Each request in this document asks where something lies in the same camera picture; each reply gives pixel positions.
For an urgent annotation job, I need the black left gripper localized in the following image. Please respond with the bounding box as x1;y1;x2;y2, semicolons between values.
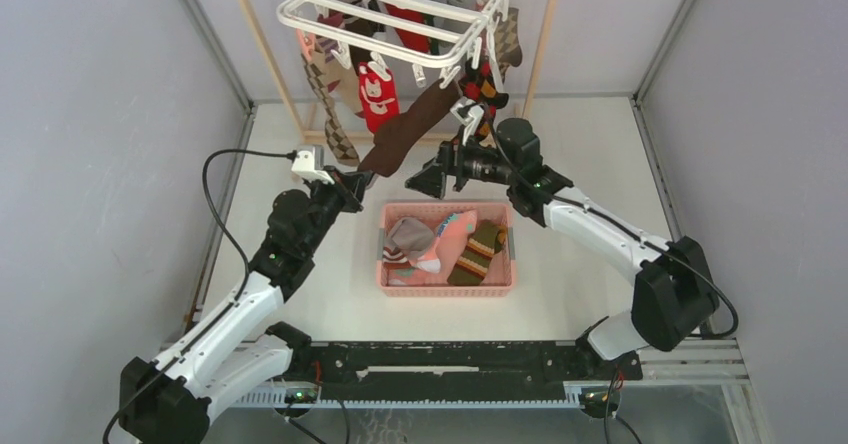
300;167;369;257

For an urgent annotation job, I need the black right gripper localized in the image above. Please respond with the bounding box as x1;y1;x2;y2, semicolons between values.
407;125;518;200

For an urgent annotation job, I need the brown argyle sock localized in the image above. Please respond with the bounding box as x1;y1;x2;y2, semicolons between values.
301;55;360;168

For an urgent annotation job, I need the dark brown sock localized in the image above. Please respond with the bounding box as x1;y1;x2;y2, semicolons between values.
357;83;462;177

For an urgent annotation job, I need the grey ribbed sock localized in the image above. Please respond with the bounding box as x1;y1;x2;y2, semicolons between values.
382;217;435;270

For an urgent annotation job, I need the wooden hanger stand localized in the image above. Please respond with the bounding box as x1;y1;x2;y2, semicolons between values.
217;0;557;143

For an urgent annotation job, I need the pink patterned sock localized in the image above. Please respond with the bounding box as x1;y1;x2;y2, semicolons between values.
382;210;478;287

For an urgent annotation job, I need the pink plastic basket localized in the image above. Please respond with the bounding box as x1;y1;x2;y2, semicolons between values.
376;201;516;298

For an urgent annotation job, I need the red black argyle sock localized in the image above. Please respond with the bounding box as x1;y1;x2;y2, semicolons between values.
459;60;509;138

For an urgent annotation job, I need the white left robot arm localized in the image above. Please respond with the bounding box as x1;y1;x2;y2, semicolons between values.
110;167;374;443

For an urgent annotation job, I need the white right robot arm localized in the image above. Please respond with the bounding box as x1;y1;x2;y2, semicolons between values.
405;118;721;380

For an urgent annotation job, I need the white plastic clip hanger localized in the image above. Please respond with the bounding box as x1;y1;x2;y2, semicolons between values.
276;0;509;87

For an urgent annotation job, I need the red bear sock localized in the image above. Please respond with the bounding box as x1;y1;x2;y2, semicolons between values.
358;62;400;134

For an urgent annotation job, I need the red white patterned sock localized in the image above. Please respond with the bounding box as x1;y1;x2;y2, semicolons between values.
384;3;430;54

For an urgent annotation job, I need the pink plastic clip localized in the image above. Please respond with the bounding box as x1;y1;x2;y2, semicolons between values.
296;29;316;63

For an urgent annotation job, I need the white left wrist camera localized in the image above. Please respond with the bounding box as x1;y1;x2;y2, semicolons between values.
291;145;334;185

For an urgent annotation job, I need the black right camera cable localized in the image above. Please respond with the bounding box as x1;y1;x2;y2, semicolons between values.
476;103;741;340

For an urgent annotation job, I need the black camera cable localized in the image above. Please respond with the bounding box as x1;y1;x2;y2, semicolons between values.
476;103;741;340
101;148;298;444

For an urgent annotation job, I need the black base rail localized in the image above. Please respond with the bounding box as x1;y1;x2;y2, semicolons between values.
264;322;643;404

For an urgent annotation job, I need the black left camera cable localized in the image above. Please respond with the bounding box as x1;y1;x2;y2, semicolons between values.
101;148;298;444

